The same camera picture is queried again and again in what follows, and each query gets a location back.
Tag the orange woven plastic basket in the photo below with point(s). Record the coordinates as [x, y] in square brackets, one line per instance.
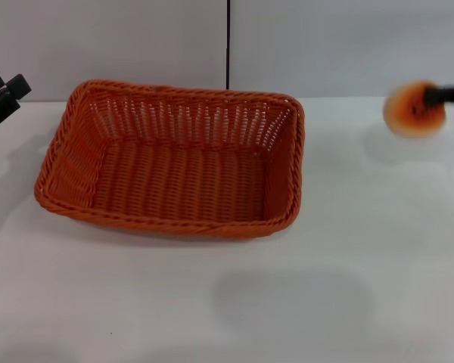
[181, 177]

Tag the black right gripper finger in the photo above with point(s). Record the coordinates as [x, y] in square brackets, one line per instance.
[448, 94]

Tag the round sesame bread bun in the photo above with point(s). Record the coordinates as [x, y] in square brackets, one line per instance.
[408, 113]

